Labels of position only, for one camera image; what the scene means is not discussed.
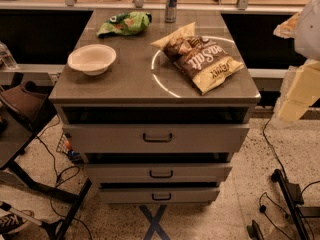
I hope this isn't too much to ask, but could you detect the blue tape cross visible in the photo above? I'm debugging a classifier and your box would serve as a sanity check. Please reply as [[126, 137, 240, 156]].
[[139, 205, 170, 240]]

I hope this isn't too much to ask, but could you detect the white paper bowl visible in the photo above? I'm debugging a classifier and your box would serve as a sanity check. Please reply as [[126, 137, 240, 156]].
[[67, 44, 117, 76]]

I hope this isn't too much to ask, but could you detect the black metal stand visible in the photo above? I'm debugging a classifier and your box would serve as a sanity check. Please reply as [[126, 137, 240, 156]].
[[247, 169, 320, 240]]

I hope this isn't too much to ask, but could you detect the grey drawer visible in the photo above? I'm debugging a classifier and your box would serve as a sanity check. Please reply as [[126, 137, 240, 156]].
[[99, 187, 220, 204], [85, 163, 231, 183], [63, 124, 249, 153]]

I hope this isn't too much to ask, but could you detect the clear plastic water bottle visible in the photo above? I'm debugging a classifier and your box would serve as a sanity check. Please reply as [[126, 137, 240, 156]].
[[0, 41, 19, 70]]

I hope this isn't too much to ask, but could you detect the black floor cable left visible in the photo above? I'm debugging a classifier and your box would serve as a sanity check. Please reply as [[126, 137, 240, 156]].
[[34, 115, 94, 240]]

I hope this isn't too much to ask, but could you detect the silver blue drink can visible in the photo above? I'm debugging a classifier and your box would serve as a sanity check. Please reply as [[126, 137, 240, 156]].
[[165, 0, 177, 23]]

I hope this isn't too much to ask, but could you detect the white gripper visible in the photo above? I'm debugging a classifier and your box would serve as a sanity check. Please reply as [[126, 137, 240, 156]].
[[278, 0, 320, 122]]

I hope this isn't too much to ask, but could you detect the grey drawer cabinet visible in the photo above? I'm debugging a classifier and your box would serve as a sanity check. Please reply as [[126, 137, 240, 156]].
[[50, 10, 260, 194]]

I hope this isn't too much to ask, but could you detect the top grey drawer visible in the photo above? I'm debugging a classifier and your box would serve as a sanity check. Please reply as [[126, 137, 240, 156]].
[[63, 124, 249, 153]]

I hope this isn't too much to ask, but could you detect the black floor cable right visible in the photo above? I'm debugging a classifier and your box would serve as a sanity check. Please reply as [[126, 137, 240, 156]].
[[258, 116, 320, 240]]

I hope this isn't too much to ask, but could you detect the black floor cable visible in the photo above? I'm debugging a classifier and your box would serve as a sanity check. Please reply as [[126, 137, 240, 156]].
[[258, 116, 320, 240], [34, 115, 94, 240]]

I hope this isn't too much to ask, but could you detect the middle grey drawer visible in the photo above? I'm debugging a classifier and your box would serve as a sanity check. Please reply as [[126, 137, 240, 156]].
[[85, 163, 231, 183]]

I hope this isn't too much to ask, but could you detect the green chip bag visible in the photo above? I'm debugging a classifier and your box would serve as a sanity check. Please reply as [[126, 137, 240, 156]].
[[96, 11, 152, 38]]

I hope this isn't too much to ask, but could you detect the bottom grey drawer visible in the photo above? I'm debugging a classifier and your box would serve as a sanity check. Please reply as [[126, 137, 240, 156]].
[[99, 187, 220, 204]]

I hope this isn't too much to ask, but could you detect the black sneaker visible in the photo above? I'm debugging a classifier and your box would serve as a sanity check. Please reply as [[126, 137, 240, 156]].
[[0, 213, 30, 235]]

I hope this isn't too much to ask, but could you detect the brown yellow chip bag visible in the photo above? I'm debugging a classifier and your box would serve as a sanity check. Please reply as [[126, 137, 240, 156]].
[[152, 23, 244, 95]]

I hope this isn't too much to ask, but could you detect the black table leg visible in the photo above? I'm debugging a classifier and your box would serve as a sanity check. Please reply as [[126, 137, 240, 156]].
[[0, 162, 91, 240]]

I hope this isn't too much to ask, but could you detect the brown office chair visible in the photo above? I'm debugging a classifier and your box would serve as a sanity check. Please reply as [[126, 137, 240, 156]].
[[0, 81, 56, 132]]

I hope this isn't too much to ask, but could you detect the wire basket with items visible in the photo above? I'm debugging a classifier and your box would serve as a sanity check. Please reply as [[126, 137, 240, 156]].
[[56, 134, 82, 163]]

